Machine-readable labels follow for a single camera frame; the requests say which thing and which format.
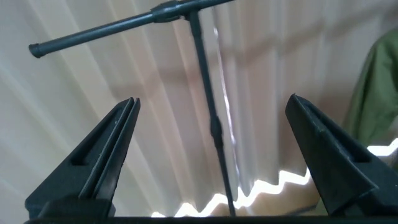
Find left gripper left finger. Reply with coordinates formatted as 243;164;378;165
24;96;142;219

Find green printed shirt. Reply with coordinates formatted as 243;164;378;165
343;27;398;147

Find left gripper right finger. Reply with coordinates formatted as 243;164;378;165
284;93;398;218

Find black clothes rack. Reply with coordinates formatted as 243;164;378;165
28;0;238;218

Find beige curtain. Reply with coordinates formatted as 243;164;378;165
0;0;398;218

